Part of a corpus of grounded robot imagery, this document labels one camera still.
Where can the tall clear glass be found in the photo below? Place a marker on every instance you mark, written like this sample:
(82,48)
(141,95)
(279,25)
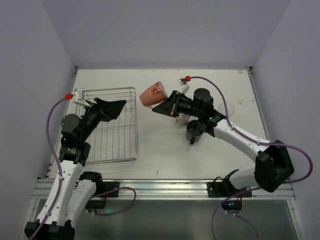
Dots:
(226,109)

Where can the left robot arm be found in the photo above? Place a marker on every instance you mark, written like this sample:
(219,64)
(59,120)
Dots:
(72,187)

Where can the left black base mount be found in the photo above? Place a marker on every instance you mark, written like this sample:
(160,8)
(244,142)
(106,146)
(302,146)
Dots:
(100,202)

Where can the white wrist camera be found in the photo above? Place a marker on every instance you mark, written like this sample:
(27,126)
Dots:
(184,87)
(79,98)

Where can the chrome wire dish rack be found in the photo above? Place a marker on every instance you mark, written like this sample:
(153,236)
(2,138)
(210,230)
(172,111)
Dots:
(117,140)

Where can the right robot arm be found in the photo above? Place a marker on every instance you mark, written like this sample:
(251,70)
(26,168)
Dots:
(272,162)

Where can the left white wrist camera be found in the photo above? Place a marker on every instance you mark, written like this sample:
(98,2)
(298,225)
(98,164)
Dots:
(79,98)

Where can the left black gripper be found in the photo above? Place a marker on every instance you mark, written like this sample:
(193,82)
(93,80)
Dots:
(100,111)

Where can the dark green mug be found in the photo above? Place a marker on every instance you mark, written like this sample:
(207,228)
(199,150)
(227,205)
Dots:
(193,132)

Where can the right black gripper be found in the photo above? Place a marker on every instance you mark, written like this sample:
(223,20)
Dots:
(175,104)

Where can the aluminium rail frame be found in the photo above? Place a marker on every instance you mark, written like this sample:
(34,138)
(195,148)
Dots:
(152,209)

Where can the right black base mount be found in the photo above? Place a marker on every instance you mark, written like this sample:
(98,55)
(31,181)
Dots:
(220,188)

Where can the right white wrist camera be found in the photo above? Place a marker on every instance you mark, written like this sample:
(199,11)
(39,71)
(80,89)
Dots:
(184,87)

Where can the orange plastic cup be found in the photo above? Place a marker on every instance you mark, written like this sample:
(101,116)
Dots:
(154,95)

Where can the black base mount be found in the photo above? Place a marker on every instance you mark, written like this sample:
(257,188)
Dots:
(100,202)
(220,188)

